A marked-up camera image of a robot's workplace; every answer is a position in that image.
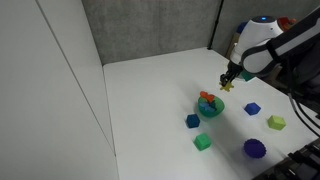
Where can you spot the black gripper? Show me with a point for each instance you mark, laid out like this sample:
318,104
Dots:
233,70

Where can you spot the yellow star toy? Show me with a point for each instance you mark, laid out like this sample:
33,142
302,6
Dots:
227,87

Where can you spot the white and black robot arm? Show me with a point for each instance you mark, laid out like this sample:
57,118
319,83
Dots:
262,45

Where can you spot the orange toy in bowl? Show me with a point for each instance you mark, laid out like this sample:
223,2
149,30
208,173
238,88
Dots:
207,96

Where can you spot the green bowl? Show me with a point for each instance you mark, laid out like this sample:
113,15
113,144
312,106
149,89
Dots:
218,104

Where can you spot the blue toy in bowl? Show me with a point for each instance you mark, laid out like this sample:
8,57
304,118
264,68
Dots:
207,107

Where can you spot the royal blue cube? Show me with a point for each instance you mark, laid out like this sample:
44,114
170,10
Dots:
252,108

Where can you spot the dark teal blue cube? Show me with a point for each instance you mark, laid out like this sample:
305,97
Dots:
192,121

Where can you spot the lime green cube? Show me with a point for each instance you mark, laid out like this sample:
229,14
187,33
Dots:
276,122

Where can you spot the purple scalloped cup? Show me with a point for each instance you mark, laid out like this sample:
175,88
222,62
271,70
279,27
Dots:
254,148

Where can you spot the black vertical pole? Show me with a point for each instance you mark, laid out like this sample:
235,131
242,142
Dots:
216,22

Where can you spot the black equipment at corner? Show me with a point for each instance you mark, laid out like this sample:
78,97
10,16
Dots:
303,164

